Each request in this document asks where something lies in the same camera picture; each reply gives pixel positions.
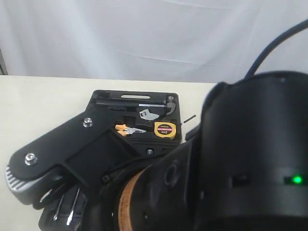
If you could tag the black plastic tool case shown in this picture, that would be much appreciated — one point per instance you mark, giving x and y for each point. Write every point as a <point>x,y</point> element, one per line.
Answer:
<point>140,141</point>

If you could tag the yellow measuring tape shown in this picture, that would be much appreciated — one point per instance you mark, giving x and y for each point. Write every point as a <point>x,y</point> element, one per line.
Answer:
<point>173,127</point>

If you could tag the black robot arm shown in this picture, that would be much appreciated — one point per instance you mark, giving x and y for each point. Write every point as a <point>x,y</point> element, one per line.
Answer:
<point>244,169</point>

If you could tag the white backdrop curtain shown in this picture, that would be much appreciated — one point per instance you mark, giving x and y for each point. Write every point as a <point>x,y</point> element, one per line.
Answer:
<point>164,40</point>

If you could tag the middle yellow black screwdriver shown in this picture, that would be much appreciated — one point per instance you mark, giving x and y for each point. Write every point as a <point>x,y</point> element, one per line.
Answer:
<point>70,217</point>

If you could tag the large yellow black screwdriver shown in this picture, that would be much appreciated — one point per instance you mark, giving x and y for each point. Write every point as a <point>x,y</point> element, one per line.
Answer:
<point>55,217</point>

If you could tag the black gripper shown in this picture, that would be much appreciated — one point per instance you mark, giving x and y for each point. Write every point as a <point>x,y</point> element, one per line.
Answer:
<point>150,196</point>

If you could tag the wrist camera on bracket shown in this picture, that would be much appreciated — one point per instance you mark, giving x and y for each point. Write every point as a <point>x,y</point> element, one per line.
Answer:
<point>79,152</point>

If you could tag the pliers black orange handles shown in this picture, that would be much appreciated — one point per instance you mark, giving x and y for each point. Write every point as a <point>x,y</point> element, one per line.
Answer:
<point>124,130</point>

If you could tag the silver adjustable wrench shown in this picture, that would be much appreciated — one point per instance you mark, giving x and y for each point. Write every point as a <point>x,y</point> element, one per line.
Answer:
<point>147,115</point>

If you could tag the claw hammer black handle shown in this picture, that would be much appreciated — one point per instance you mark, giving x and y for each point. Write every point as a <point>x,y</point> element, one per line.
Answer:
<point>169,104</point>

